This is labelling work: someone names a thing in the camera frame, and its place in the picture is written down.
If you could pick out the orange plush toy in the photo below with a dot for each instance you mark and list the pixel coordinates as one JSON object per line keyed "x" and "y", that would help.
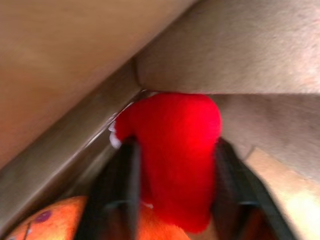
{"x": 55, "y": 220}

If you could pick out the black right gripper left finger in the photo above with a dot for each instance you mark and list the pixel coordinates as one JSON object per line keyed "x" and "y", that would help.
{"x": 117, "y": 190}

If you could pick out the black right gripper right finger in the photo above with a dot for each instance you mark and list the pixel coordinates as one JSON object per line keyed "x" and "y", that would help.
{"x": 240, "y": 190}

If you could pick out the red plush toy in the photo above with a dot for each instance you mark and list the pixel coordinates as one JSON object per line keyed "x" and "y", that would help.
{"x": 175, "y": 150}

